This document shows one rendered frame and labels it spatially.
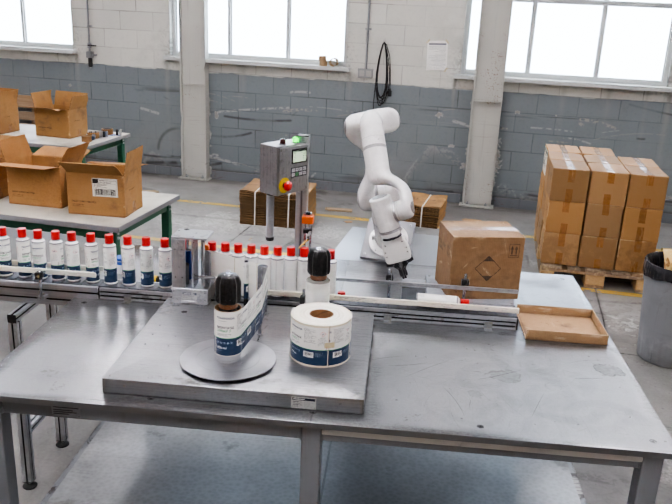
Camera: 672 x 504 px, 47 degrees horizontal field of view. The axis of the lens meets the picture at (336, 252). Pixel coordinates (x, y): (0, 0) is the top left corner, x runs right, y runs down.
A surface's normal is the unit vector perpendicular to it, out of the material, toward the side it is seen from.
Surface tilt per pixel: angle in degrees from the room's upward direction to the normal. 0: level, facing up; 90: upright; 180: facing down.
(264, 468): 1
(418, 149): 90
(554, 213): 90
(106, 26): 90
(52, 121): 89
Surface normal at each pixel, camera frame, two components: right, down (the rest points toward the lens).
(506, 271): 0.11, 0.31
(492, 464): 0.04, -0.95
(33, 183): -0.20, 0.29
